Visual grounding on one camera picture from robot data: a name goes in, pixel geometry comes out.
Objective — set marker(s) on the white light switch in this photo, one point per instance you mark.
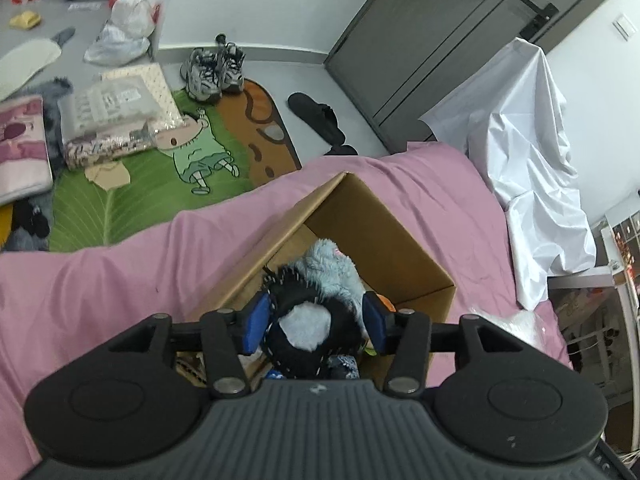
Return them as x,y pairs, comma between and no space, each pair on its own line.
625,27

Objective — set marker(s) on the white draped sheet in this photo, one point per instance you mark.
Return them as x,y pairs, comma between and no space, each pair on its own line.
530,160

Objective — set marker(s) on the beige cardboard piece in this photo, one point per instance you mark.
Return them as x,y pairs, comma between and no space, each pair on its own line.
107,176

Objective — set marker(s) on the white plastic bag red print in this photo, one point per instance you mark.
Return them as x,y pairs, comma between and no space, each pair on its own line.
135,12

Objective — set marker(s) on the pink cushion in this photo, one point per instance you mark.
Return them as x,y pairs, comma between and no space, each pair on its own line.
22,150

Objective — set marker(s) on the white fluffy item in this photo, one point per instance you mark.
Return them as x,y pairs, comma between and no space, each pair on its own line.
522,327

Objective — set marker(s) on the grey door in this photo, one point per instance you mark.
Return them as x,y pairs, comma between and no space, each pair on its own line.
425,35

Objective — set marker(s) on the light blue fluffy plush toy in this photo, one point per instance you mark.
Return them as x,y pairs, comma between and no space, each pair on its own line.
325,270

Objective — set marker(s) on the brown cardboard box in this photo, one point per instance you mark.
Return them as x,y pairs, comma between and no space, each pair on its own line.
380,230

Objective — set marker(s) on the clear plastic package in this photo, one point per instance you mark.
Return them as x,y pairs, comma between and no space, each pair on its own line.
100,107

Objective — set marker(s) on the green cartoon floor mat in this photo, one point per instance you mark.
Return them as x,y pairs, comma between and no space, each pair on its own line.
150,195

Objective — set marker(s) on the grey sneaker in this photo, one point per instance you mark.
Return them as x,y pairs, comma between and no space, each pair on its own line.
232,67
200,75

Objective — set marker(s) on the black and white plush toy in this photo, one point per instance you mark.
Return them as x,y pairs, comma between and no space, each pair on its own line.
300,325

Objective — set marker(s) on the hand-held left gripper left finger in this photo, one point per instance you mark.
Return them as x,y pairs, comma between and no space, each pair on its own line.
257,322

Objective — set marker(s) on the floral fabric package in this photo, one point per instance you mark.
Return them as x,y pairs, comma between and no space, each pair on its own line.
160,105

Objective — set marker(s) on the white desk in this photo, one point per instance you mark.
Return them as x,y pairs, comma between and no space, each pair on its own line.
600,280

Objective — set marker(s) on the black slipper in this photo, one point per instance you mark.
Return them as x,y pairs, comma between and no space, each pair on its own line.
315,115
342,150

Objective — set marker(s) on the dark blue patterned soft toy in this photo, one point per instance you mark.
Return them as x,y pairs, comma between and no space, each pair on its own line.
345,366

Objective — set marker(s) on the orange plush toy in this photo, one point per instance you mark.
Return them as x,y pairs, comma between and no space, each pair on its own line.
386,302

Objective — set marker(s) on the yellow cloth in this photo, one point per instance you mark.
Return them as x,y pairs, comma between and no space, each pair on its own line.
25,20

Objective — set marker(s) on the pink bed sheet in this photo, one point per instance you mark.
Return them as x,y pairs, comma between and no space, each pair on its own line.
100,285

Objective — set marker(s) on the plain white plastic bag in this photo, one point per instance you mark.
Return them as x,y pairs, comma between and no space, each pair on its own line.
117,45

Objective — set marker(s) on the white shoe insole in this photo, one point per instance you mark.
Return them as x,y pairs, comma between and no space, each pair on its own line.
25,62

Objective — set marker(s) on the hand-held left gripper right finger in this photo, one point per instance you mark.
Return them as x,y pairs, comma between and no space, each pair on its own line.
375,327

